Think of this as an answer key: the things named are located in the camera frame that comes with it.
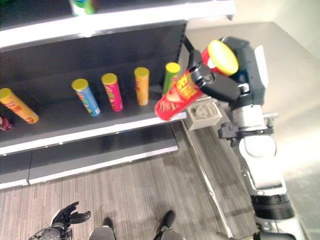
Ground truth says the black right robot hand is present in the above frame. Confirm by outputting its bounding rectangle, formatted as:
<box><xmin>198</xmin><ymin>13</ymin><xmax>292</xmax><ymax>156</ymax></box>
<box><xmin>187</xmin><ymin>36</ymin><xmax>267</xmax><ymax>109</ymax></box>

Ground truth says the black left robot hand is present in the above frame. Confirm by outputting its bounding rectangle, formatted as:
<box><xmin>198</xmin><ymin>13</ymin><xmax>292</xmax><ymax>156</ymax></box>
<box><xmin>50</xmin><ymin>201</ymin><xmax>92</xmax><ymax>230</ymax></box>

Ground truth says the red chip can yellow lid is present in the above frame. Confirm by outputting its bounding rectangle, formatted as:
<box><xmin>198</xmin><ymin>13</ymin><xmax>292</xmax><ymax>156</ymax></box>
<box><xmin>154</xmin><ymin>39</ymin><xmax>240</xmax><ymax>122</ymax></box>

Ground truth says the grey square holder box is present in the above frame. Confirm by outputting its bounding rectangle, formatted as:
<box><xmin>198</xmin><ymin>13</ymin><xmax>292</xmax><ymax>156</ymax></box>
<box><xmin>187</xmin><ymin>98</ymin><xmax>223</xmax><ymax>131</ymax></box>

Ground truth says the grey left robot leg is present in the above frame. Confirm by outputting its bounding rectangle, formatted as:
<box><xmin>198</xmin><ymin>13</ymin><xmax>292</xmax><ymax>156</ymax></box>
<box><xmin>89</xmin><ymin>224</ymin><xmax>117</xmax><ymax>240</ymax></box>

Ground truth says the grey robot leg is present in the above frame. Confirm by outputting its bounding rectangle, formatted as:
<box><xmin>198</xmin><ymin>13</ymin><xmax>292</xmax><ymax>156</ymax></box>
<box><xmin>89</xmin><ymin>224</ymin><xmax>117</xmax><ymax>240</ymax></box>
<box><xmin>159</xmin><ymin>228</ymin><xmax>187</xmax><ymax>240</ymax></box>

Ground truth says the dark left robot foot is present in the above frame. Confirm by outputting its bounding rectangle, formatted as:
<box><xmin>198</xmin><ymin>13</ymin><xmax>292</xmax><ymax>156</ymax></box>
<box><xmin>103</xmin><ymin>216</ymin><xmax>115</xmax><ymax>234</ymax></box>

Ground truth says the dark robot foot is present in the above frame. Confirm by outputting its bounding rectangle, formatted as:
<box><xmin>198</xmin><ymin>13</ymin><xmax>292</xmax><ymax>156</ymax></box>
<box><xmin>103</xmin><ymin>216</ymin><xmax>115</xmax><ymax>234</ymax></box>
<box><xmin>155</xmin><ymin>209</ymin><xmax>177</xmax><ymax>235</ymax></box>

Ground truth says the green chip can yellow lid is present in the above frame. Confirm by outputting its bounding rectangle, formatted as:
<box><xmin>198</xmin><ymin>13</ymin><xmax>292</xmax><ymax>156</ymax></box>
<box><xmin>162</xmin><ymin>62</ymin><xmax>182</xmax><ymax>96</ymax></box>

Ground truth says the orange chip can yellow lid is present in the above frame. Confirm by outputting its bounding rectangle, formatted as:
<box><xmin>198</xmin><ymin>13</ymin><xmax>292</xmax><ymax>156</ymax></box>
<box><xmin>133</xmin><ymin>66</ymin><xmax>151</xmax><ymax>107</ymax></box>

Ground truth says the dark right robot foot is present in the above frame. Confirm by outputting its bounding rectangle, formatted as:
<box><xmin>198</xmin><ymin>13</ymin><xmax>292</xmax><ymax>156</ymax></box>
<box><xmin>155</xmin><ymin>209</ymin><xmax>177</xmax><ymax>235</ymax></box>

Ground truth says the maroon chip can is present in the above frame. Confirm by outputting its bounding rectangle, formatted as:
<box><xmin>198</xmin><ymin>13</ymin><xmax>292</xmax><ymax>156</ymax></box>
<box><xmin>0</xmin><ymin>115</ymin><xmax>15</xmax><ymax>133</ymax></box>

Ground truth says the grey right robot leg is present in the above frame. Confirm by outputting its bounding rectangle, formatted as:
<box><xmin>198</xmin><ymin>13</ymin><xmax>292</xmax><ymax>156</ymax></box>
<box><xmin>159</xmin><ymin>228</ymin><xmax>187</xmax><ymax>240</ymax></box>

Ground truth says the pink chip can yellow lid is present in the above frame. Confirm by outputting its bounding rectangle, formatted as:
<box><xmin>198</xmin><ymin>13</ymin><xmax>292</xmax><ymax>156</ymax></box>
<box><xmin>100</xmin><ymin>72</ymin><xmax>125</xmax><ymax>113</ymax></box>

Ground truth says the long orange chip can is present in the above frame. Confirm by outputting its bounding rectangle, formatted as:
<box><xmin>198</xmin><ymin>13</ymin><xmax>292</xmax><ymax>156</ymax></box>
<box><xmin>0</xmin><ymin>87</ymin><xmax>40</xmax><ymax>125</ymax></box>

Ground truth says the blue chip can yellow lid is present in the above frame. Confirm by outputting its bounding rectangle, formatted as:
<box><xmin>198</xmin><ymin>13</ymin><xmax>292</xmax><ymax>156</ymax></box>
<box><xmin>71</xmin><ymin>78</ymin><xmax>102</xmax><ymax>117</ymax></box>

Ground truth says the black and white shelf unit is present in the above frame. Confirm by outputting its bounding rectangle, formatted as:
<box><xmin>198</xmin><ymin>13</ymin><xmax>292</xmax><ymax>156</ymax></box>
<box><xmin>0</xmin><ymin>0</ymin><xmax>238</xmax><ymax>191</ymax></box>

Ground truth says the white and green can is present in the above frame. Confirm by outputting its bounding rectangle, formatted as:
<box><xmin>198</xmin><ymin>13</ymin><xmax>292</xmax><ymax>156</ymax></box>
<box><xmin>69</xmin><ymin>0</ymin><xmax>87</xmax><ymax>17</ymax></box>

